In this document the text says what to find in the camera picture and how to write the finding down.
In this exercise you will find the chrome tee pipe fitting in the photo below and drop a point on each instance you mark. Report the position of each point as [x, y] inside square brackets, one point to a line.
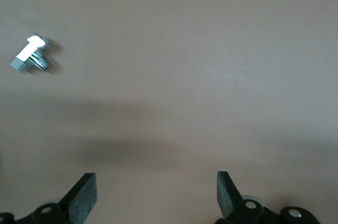
[30, 53]

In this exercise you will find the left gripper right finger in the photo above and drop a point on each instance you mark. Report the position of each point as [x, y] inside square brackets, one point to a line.
[228, 197]

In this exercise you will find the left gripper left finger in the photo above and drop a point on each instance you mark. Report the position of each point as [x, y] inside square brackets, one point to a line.
[79, 200]

